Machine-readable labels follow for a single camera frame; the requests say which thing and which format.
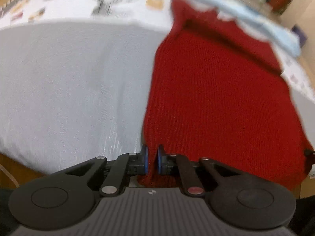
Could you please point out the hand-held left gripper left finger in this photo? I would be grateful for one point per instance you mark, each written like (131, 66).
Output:
(145, 159)

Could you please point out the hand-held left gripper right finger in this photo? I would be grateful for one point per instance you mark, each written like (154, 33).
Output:
(160, 159)

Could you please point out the red knitted sweater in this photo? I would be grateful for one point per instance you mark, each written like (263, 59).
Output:
(216, 91)

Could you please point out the light blue sheet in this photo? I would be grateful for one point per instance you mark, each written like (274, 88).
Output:
(278, 33)

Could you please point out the purple bag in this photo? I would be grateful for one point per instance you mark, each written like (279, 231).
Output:
(299, 33)

